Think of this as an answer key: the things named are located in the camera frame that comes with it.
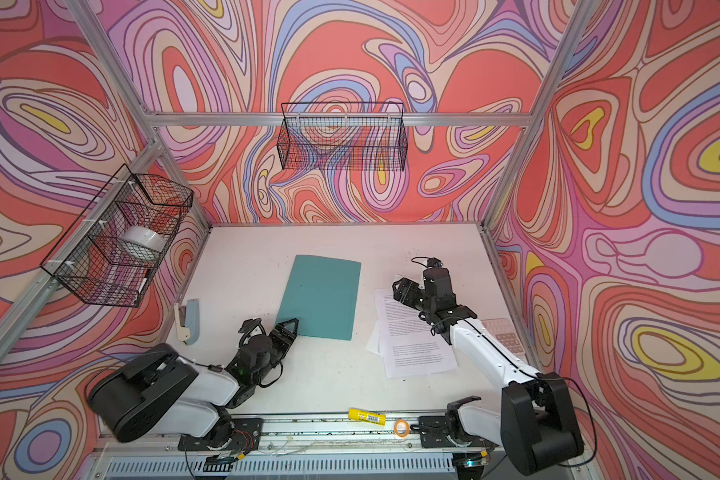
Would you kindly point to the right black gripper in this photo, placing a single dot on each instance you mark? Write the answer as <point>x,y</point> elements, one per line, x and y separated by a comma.
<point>405,283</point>

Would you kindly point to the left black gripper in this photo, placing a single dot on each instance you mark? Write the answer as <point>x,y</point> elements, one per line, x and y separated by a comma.
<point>284,336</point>

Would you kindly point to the printed white paper sheet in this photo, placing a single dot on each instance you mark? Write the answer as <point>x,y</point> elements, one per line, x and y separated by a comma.
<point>405,342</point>

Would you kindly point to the teal paper folder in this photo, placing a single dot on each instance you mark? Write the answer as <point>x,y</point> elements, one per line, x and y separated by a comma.
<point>322,294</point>

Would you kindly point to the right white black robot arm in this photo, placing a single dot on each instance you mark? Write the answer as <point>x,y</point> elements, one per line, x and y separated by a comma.
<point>536,423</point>

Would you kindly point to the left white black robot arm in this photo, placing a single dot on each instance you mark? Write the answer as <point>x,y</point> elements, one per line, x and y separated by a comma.
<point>162,392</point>

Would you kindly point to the lower white paper sheets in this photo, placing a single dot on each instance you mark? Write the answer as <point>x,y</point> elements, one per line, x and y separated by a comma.
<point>374,342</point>

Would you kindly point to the grey blue stapler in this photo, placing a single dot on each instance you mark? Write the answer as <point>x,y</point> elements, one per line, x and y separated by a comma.
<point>187,321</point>

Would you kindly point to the pink white calculator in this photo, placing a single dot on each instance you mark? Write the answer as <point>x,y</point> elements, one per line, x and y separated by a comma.
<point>505,332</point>

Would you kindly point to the yellow glue stick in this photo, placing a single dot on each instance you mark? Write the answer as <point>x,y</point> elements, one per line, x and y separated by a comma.
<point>375,418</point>

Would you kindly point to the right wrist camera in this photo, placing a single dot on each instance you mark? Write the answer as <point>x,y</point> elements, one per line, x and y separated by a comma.
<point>434,262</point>

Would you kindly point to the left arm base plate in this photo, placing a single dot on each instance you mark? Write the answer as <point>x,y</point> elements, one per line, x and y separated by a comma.
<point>240,435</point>

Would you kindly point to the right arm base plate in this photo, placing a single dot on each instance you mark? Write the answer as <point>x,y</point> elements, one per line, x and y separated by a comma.
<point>441,431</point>

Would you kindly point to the left black wire basket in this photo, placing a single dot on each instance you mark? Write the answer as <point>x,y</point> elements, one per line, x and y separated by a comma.
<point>134,219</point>

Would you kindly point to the black wire basket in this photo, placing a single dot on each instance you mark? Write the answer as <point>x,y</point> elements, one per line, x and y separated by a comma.
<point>343,136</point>
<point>134,219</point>

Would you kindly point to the back black wire basket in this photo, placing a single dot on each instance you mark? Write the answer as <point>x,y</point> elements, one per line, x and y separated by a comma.
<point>343,136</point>

